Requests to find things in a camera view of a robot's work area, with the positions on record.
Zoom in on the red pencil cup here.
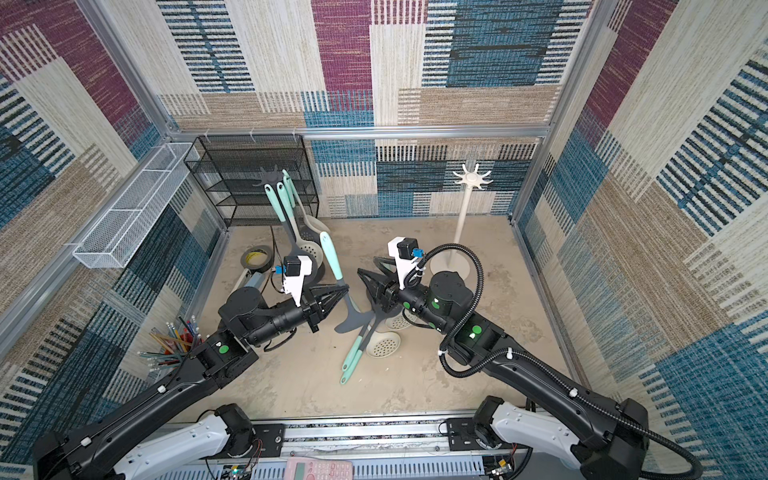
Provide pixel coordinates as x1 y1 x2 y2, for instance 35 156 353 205
138 316 202 370

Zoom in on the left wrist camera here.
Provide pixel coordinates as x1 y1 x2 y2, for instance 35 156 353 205
275 255 312 307

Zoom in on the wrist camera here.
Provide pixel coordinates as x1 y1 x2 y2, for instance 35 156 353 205
275 255 312 307
387 237 424 290

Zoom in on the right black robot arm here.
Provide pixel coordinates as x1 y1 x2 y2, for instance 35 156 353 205
358 267 649 479

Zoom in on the white skimmer mint handle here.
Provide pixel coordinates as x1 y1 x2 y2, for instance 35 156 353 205
283 170 330 234

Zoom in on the grey utensil rack stand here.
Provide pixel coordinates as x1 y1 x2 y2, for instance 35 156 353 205
251 165 326 283

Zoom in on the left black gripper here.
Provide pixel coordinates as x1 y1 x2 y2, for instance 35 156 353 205
245 283 345 353

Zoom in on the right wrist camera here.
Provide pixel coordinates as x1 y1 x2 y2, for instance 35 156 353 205
387 237 424 290

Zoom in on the grey skimmer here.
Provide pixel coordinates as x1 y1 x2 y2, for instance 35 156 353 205
340 292 385 385
320 231 374 334
264 182 318 286

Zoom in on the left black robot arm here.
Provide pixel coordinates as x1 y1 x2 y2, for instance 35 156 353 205
32 284 348 479

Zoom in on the pink calculator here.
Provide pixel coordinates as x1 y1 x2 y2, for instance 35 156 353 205
283 457 354 480

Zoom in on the white utensil rack stand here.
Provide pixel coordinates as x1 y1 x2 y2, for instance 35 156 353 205
429 163 493 280

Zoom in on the black mesh shelf rack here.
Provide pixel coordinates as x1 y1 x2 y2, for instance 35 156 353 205
184 134 319 227

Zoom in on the white skimmer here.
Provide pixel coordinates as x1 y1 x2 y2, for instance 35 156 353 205
385 315 411 331
365 331 401 358
277 182 322 269

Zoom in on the grey duct tape roll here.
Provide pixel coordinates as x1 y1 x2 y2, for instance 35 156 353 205
240 245 275 274

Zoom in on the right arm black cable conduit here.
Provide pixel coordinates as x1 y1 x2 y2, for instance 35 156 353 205
407 242 704 480

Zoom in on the white wire wall basket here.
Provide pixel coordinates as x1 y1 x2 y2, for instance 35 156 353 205
73 142 192 269

